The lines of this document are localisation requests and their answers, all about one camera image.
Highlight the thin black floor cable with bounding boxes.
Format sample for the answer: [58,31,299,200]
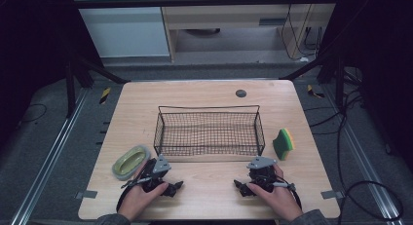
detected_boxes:
[19,102,49,126]

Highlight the left hand-held gripper cable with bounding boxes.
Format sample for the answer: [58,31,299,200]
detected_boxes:
[115,175,153,213]

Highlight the black floor cables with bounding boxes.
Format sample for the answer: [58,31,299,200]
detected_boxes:
[303,67,366,194]

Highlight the black looped floor cable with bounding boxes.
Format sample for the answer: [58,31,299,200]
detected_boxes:
[337,180,404,225]

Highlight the person's right hand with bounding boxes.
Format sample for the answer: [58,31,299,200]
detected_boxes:
[246,164,304,222]

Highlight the green and yellow sponge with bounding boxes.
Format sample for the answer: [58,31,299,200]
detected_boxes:
[272,128,296,162]

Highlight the aluminium floor rail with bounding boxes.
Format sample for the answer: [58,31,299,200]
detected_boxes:
[10,88,90,225]
[320,84,406,225]

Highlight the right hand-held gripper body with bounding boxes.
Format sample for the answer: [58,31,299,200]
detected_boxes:
[245,156,278,194]

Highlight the black cables under desk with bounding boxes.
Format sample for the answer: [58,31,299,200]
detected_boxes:
[280,3,326,61]

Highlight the grey metal table bracket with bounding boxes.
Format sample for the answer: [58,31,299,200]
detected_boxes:
[320,190,345,201]
[74,190,98,201]

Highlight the right hand-held gripper cable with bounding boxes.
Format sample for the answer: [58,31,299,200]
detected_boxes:
[272,174,303,210]

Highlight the person's left hand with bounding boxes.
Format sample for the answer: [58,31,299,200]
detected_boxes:
[117,162,170,222]

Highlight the black metal stand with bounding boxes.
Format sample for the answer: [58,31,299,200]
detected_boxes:
[280,48,347,110]
[63,53,131,119]

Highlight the yellow and black tape strip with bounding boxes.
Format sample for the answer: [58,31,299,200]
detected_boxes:
[98,87,112,105]
[306,84,325,99]

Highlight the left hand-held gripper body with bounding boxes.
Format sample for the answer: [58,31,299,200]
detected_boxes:
[139,154,172,194]

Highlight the black horizontal bar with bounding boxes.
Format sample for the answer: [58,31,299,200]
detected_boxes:
[72,0,341,10]

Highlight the hand-held gripper cable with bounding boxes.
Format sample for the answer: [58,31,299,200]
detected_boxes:
[272,174,303,210]
[115,175,153,213]

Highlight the green soap dish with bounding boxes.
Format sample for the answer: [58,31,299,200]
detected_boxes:
[111,144,152,181]

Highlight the light wooden desk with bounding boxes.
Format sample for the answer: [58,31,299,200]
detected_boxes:
[158,0,341,62]

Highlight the dark curtain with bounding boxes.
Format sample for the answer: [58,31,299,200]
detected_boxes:
[319,0,413,172]
[0,0,102,152]

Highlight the black wire mesh basket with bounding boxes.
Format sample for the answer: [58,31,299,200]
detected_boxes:
[153,104,267,158]

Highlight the white cabinet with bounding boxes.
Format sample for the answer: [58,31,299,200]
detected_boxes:
[69,0,171,59]

